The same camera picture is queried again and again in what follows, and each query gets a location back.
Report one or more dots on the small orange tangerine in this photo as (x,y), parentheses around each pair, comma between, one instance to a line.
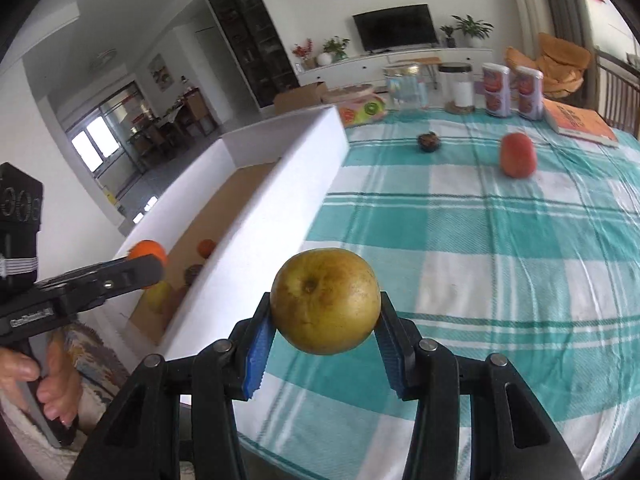
(145,247)
(206,248)

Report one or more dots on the wooden chair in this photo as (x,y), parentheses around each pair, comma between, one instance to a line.
(617,95)

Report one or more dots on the patterned cloth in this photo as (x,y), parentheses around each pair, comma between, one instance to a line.
(100,360)

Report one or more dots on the colourful fruit-print pouch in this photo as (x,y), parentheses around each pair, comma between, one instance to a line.
(357,107)

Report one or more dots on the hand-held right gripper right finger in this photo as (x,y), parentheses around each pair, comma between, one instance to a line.
(392,360)

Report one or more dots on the person's left hand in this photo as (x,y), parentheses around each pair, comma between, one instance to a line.
(60,375)

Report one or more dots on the large green potted plant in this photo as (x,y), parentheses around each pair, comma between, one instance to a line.
(472,27)

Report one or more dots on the white can with orange label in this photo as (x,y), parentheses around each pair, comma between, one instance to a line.
(529,94)
(496,91)

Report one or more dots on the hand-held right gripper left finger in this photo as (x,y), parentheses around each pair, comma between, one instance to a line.
(257,355)

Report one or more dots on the large red-orange orange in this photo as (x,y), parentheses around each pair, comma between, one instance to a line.
(518,156)

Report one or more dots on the red flower plant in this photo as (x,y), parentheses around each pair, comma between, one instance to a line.
(301,52)

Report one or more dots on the white tv cabinet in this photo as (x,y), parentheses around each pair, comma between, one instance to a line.
(360,65)

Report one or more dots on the white rectangular box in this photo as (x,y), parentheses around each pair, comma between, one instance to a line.
(280,200)

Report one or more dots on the black television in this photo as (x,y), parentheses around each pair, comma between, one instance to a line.
(395,27)

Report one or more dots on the clear jar with black lid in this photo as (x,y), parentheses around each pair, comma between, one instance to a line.
(457,90)

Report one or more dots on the green plant in white vase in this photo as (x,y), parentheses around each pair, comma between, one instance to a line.
(332,50)

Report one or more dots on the cardboard box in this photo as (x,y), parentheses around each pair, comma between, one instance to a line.
(297,97)

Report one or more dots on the dark brown water chestnut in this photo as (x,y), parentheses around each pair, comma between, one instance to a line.
(429,141)
(193,274)

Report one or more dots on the clear jar with gold lid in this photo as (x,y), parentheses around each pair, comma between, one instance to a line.
(404,87)

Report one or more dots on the orange book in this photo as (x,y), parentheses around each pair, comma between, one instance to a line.
(580,122)

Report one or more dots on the orange cushion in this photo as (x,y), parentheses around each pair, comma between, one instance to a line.
(550,65)

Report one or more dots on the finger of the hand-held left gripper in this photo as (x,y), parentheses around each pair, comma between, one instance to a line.
(135,272)

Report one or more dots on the framed wall picture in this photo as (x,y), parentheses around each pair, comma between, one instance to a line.
(161,72)

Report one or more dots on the wooden dining table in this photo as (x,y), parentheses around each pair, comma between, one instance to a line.
(190,110)

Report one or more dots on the yellow-green pear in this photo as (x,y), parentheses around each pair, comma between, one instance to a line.
(325,305)
(157,296)

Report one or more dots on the dark display cabinet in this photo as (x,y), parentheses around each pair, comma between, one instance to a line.
(255,40)

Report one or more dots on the teal checkered tablecloth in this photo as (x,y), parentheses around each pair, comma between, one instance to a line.
(475,270)

